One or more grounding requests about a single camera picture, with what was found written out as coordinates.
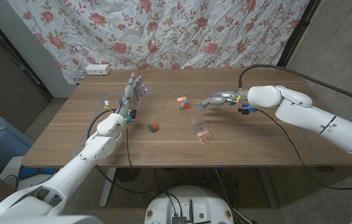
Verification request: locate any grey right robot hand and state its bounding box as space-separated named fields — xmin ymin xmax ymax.
xmin=196 ymin=89 xmax=250 ymax=110

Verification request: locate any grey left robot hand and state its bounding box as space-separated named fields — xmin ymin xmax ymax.
xmin=115 ymin=72 xmax=148 ymax=123

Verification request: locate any clear eyeshadow palette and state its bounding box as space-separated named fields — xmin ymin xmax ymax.
xmin=191 ymin=118 xmax=214 ymax=146

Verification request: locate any multicoloured Rubik's cube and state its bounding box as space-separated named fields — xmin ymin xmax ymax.
xmin=176 ymin=96 xmax=190 ymax=111

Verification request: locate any white power strip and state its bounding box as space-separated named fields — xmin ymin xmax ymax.
xmin=85 ymin=63 xmax=112 ymax=76

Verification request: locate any floral backdrop cloth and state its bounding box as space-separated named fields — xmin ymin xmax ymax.
xmin=7 ymin=0 xmax=310 ymax=84

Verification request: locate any black round floor object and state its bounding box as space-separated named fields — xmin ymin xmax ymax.
xmin=115 ymin=167 xmax=141 ymax=183

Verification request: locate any white table leg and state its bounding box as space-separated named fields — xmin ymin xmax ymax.
xmin=99 ymin=167 xmax=117 ymax=208

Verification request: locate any black backdrop stand pole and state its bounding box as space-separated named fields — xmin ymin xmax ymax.
xmin=277 ymin=0 xmax=321 ymax=68

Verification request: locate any grey table leg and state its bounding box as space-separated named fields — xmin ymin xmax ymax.
xmin=258 ymin=167 xmax=278 ymax=208

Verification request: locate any white robot torso base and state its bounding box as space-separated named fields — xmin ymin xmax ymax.
xmin=144 ymin=185 xmax=235 ymax=224

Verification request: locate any blue plastic bin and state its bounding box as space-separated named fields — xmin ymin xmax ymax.
xmin=0 ymin=114 xmax=35 ymax=177

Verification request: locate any white floor box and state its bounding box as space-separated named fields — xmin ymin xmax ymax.
xmin=0 ymin=155 xmax=55 ymax=190

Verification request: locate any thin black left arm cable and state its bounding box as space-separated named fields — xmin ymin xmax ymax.
xmin=125 ymin=123 xmax=141 ymax=200

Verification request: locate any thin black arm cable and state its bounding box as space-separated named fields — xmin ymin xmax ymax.
xmin=255 ymin=108 xmax=352 ymax=190
xmin=125 ymin=123 xmax=141 ymax=200

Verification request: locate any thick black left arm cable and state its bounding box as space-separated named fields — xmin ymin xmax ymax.
xmin=87 ymin=108 xmax=158 ymax=200

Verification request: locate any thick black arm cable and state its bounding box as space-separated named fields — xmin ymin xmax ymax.
xmin=238 ymin=63 xmax=352 ymax=107
xmin=87 ymin=108 xmax=158 ymax=200

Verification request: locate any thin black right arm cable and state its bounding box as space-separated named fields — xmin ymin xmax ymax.
xmin=255 ymin=108 xmax=352 ymax=190

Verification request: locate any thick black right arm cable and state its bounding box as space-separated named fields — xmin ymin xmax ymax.
xmin=238 ymin=63 xmax=352 ymax=107

